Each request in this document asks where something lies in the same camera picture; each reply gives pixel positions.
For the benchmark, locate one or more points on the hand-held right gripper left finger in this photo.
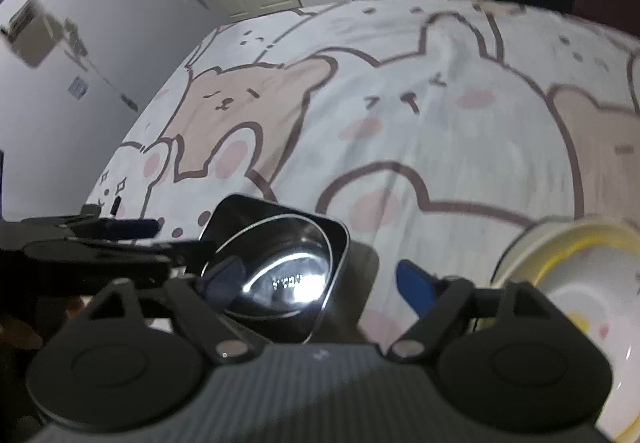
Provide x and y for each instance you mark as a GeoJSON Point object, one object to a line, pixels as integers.
{"type": "Point", "coordinates": [222, 283]}

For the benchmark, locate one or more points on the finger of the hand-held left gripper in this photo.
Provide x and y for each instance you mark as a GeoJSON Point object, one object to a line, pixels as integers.
{"type": "Point", "coordinates": [127, 229]}
{"type": "Point", "coordinates": [140, 254]}

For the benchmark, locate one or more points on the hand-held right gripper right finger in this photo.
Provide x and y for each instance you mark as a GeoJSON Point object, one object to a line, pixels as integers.
{"type": "Point", "coordinates": [412, 285]}

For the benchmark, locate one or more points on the bear print tablecloth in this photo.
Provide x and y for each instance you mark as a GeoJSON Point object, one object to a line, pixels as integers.
{"type": "Point", "coordinates": [425, 148]}

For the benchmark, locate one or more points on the round steel bowl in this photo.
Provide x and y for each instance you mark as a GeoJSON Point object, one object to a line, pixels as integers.
{"type": "Point", "coordinates": [290, 253]}

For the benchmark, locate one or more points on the white plate with dark rim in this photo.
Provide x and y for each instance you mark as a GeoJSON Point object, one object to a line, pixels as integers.
{"type": "Point", "coordinates": [501, 253]}

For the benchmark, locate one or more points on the large rectangular steel tray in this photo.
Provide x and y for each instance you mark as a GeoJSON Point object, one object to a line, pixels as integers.
{"type": "Point", "coordinates": [240, 210]}

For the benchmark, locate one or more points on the white floral bowl yellow rim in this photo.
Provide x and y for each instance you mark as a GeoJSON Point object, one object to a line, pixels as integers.
{"type": "Point", "coordinates": [600, 283]}

